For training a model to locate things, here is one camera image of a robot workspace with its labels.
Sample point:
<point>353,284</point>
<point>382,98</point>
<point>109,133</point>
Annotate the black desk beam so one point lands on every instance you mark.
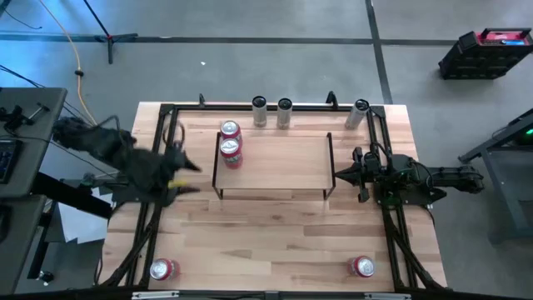
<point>71,195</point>

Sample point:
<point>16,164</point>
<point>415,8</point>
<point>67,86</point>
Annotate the black clamp tool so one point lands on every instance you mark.
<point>16,116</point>

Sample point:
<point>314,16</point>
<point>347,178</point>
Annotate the black caster wheel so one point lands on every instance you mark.
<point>46,276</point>

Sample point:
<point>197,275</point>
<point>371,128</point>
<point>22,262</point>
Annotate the black tripod stand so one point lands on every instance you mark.
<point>109,41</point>

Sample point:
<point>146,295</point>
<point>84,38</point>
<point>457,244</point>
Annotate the black aluminium table frame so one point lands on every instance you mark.
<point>270,108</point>

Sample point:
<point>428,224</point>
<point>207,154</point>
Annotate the black red tool case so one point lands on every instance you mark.
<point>479,58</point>

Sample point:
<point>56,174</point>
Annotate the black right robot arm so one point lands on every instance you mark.
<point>454,178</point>

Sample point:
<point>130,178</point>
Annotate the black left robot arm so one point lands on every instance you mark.
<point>125,160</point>

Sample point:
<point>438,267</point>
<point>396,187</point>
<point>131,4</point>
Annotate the silver metal bracket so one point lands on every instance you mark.
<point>387,296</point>
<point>155,295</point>

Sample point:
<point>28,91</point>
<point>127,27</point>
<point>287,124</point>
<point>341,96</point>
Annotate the grey office desk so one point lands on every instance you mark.
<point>33,175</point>
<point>21,250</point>

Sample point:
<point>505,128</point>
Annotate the Fanta soda can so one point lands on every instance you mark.
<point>230,127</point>
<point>361,266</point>
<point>164,269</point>
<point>231,156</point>

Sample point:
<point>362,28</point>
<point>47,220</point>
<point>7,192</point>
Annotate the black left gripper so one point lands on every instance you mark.
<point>175,175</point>

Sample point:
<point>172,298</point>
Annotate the black keyboard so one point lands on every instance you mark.
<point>8,160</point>

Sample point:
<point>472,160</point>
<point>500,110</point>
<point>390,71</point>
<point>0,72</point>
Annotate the white Celsius drink can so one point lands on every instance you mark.
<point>284,114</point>
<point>259,112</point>
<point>357,114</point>

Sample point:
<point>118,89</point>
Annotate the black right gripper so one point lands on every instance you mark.
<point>377,175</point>

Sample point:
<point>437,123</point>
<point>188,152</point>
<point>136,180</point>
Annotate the grey metal stand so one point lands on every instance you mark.
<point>499,183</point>

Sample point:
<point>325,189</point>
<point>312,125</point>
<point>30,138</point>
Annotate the wooden shelf with black frame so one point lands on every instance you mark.
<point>283,166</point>

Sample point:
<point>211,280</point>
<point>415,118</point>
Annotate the white paper sheets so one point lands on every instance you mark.
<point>79,225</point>

